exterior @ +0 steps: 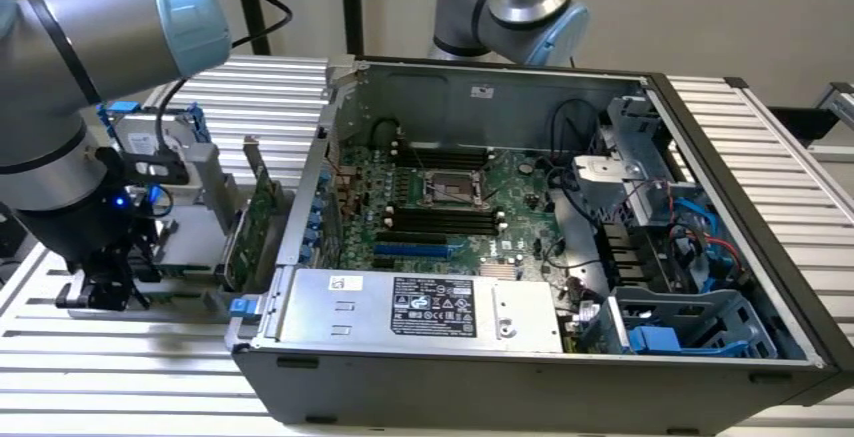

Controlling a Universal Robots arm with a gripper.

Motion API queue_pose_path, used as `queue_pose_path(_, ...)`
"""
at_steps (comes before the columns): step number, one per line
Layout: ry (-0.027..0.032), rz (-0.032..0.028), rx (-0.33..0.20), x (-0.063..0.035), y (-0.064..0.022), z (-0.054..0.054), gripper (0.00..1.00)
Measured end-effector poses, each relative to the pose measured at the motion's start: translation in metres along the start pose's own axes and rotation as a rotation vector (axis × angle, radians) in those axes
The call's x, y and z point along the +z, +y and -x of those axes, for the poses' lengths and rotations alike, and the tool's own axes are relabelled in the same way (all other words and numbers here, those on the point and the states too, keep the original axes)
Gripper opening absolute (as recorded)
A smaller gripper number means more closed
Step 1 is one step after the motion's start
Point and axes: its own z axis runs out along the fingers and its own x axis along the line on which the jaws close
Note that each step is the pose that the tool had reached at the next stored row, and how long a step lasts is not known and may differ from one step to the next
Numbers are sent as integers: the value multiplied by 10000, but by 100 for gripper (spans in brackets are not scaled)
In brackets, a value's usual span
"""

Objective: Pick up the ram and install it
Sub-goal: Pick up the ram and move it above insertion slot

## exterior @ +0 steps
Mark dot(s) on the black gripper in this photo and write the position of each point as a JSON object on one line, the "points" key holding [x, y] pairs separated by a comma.
{"points": [[89, 252]]}

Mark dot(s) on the green motherboard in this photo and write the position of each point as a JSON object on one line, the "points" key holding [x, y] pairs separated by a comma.
{"points": [[460, 207]]}

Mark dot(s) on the open black PC case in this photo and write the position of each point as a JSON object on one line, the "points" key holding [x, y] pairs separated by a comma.
{"points": [[533, 237]]}

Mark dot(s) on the green graphics card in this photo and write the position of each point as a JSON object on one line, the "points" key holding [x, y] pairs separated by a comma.
{"points": [[256, 217]]}

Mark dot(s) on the hard disk in blue carrier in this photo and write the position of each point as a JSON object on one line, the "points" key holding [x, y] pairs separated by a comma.
{"points": [[149, 132]]}

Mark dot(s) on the blue case release latch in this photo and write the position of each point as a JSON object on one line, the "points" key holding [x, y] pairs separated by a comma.
{"points": [[241, 306]]}

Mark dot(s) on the CPU socket with metal frame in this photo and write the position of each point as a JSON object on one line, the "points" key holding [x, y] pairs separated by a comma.
{"points": [[451, 186]]}

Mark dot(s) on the blue expansion slot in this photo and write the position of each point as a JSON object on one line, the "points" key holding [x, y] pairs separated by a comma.
{"points": [[409, 252]]}

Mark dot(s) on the silver metal drive cage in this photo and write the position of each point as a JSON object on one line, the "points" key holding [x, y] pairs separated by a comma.
{"points": [[633, 167]]}

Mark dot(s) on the black RAM slots bank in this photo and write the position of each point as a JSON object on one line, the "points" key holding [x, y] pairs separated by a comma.
{"points": [[440, 157], [443, 219]]}

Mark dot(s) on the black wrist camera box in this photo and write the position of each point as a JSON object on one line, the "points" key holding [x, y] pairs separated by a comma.
{"points": [[149, 167]]}

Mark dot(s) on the silver power supply unit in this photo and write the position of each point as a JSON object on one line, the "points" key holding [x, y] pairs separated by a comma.
{"points": [[413, 307]]}

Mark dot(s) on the black stand pole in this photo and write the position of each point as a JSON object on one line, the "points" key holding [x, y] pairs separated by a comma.
{"points": [[253, 7], [349, 4]]}

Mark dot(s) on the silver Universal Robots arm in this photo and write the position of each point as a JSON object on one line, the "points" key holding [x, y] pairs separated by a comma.
{"points": [[86, 42]]}

